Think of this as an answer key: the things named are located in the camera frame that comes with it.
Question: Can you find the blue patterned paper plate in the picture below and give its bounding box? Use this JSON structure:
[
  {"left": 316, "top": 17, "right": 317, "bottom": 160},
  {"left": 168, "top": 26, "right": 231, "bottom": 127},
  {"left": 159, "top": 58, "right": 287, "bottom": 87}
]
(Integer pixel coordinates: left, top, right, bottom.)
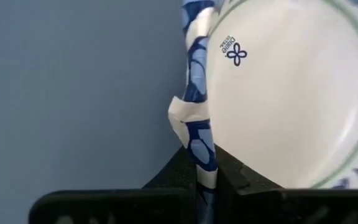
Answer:
[{"left": 167, "top": 0, "right": 358, "bottom": 224}]

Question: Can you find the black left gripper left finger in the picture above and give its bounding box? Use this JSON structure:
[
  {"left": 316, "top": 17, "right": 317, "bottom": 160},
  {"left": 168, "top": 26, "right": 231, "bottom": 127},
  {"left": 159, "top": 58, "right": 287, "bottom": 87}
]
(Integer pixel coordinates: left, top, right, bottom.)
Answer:
[{"left": 28, "top": 145, "right": 198, "bottom": 224}]

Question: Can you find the blue table mat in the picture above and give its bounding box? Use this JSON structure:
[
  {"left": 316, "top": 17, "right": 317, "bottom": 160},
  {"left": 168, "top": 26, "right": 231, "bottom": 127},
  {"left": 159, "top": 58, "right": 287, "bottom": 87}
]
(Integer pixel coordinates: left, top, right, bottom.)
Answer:
[{"left": 0, "top": 0, "right": 198, "bottom": 224}]

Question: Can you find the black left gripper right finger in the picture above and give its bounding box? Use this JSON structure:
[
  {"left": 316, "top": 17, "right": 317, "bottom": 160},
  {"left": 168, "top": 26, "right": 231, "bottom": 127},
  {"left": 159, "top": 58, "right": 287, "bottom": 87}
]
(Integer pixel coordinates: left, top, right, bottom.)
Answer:
[{"left": 214, "top": 144, "right": 358, "bottom": 224}]

